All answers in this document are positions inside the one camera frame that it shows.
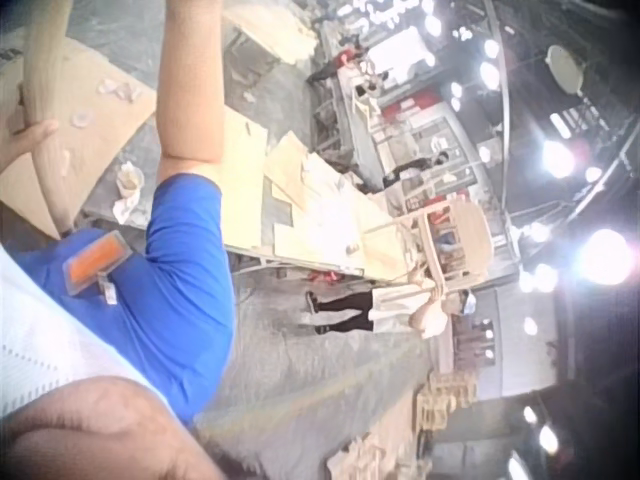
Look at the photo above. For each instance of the person's left hand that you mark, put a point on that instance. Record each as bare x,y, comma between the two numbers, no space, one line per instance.
22,142

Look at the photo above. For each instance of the curved light wooden part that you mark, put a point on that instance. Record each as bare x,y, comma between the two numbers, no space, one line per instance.
46,75

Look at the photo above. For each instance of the small clear plastic piece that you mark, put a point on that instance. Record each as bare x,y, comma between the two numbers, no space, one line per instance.
82,120

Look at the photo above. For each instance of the brown cardboard sheet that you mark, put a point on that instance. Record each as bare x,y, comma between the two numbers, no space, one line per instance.
95,115

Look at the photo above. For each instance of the clear plastic wrapper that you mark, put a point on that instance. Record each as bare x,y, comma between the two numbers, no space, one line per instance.
118,90

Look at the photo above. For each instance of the crumpled white cloth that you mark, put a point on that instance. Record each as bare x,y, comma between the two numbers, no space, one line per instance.
125,207

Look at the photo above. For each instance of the heap of plywood sheets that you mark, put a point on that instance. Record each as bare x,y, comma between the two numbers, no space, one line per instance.
277,27

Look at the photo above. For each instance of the table with plywood boards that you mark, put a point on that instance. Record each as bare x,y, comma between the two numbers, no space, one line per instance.
320,210

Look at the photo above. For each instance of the red tool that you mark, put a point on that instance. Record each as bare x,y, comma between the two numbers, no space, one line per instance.
322,276

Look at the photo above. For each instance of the workshop machine bench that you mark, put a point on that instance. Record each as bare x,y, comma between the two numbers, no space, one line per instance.
410,130

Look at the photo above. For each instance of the light wooden chair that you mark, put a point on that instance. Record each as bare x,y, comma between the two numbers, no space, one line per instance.
450,235

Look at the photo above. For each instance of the stack of wooden frames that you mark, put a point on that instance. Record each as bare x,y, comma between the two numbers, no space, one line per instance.
410,430

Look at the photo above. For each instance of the round white ceiling lamp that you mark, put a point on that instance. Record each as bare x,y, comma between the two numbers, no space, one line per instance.
565,70

